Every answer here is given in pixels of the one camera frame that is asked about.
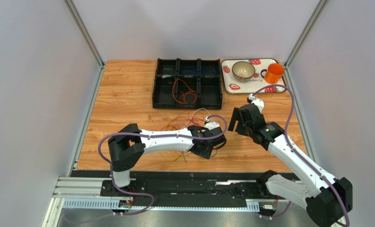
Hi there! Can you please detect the yellow cable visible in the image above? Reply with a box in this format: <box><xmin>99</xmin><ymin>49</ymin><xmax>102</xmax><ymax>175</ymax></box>
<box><xmin>161</xmin><ymin>151</ymin><xmax>191</xmax><ymax>161</ymax></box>

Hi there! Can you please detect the blue cable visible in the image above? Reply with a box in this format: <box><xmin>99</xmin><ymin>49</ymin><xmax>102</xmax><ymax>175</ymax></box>
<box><xmin>179</xmin><ymin>64</ymin><xmax>201</xmax><ymax>76</ymax></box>

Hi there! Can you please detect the orange cable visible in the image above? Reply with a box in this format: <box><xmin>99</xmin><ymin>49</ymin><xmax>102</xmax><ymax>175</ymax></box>
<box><xmin>171</xmin><ymin>78</ymin><xmax>198</xmax><ymax>105</ymax></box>

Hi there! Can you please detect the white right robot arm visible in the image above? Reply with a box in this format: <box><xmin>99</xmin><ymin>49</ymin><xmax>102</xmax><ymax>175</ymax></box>
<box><xmin>228</xmin><ymin>103</ymin><xmax>353</xmax><ymax>227</ymax></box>

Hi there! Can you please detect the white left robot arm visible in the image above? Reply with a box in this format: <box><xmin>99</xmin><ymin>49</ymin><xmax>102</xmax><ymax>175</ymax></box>
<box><xmin>108</xmin><ymin>122</ymin><xmax>227</xmax><ymax>188</ymax></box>

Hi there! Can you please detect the strawberry print serving tray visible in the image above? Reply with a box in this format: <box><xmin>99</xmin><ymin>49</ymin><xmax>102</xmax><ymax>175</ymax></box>
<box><xmin>221</xmin><ymin>58</ymin><xmax>279</xmax><ymax>95</ymax></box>

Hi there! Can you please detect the beige ceramic bowl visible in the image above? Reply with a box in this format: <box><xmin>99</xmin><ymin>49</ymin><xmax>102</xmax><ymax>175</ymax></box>
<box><xmin>232</xmin><ymin>61</ymin><xmax>256</xmax><ymax>82</ymax></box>

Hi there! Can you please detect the orange mug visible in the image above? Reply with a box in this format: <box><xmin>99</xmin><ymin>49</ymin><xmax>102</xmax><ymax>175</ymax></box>
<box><xmin>260</xmin><ymin>63</ymin><xmax>285</xmax><ymax>84</ymax></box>

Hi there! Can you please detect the black compartment organizer tray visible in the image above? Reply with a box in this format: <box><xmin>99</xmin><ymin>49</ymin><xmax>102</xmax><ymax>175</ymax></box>
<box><xmin>152</xmin><ymin>58</ymin><xmax>223</xmax><ymax>110</ymax></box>

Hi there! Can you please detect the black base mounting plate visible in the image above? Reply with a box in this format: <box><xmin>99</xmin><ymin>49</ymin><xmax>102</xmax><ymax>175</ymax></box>
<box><xmin>71</xmin><ymin>170</ymin><xmax>289</xmax><ymax>209</ymax></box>

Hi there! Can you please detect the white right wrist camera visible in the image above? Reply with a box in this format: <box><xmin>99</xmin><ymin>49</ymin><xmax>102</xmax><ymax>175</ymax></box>
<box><xmin>247</xmin><ymin>94</ymin><xmax>265</xmax><ymax>113</ymax></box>

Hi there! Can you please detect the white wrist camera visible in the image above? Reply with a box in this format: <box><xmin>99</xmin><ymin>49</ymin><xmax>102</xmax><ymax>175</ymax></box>
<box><xmin>204</xmin><ymin>117</ymin><xmax>220</xmax><ymax>130</ymax></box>
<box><xmin>247</xmin><ymin>94</ymin><xmax>265</xmax><ymax>113</ymax></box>

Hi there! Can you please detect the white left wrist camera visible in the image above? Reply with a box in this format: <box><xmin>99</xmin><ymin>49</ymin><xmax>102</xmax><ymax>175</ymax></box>
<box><xmin>204</xmin><ymin>117</ymin><xmax>220</xmax><ymax>130</ymax></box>

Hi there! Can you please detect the white cable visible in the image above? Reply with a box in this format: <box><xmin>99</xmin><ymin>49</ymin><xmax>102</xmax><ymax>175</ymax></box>
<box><xmin>175</xmin><ymin>108</ymin><xmax>212</xmax><ymax>157</ymax></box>

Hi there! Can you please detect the pink cable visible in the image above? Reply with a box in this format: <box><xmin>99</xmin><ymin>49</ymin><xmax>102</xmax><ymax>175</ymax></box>
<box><xmin>187</xmin><ymin>108</ymin><xmax>209</xmax><ymax>127</ymax></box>

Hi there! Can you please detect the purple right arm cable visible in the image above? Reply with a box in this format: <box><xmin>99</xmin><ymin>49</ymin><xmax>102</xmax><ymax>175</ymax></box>
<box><xmin>250</xmin><ymin>84</ymin><xmax>350</xmax><ymax>227</ymax></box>

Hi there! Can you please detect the right aluminium corner post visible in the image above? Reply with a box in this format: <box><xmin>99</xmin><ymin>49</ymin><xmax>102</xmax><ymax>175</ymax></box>
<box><xmin>284</xmin><ymin>0</ymin><xmax>329</xmax><ymax>68</ymax></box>

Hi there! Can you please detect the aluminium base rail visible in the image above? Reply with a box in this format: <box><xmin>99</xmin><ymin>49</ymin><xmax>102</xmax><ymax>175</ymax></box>
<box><xmin>54</xmin><ymin>176</ymin><xmax>275</xmax><ymax>212</ymax></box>

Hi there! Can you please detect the aluminium corner frame post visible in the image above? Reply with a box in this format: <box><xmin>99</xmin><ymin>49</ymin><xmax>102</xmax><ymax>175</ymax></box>
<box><xmin>63</xmin><ymin>0</ymin><xmax>105</xmax><ymax>68</ymax></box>

